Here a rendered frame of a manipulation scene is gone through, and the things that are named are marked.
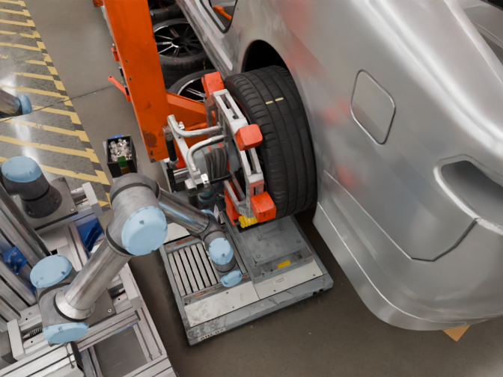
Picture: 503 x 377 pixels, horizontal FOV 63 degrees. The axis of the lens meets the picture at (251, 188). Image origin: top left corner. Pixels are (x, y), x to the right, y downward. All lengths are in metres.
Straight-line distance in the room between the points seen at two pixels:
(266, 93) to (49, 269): 0.96
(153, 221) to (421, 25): 0.75
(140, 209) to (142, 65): 1.02
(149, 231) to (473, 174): 0.77
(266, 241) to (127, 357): 0.89
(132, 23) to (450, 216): 1.39
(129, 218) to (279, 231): 1.38
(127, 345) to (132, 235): 1.16
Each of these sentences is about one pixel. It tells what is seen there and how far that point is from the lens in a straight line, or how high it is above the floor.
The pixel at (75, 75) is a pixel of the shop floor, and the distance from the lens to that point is 4.12.
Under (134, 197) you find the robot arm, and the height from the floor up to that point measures 1.34.
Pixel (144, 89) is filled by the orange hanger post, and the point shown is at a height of 0.99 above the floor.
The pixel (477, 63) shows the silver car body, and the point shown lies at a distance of 0.97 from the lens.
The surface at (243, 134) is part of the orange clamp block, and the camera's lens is 1.48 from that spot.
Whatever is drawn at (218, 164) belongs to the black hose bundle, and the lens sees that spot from 1.56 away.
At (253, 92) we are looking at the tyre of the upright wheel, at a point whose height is 1.18.
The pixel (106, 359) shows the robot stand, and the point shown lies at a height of 0.21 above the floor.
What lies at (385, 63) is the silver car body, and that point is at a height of 1.60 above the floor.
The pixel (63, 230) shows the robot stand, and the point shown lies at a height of 0.73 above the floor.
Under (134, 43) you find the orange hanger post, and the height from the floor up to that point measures 1.22.
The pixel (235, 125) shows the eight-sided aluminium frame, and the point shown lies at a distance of 1.56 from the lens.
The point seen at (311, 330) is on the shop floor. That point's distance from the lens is 2.32.
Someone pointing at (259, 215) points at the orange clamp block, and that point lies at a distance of 1.59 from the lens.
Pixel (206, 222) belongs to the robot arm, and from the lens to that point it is 1.40.
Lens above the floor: 2.15
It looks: 50 degrees down
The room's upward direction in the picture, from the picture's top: 1 degrees counter-clockwise
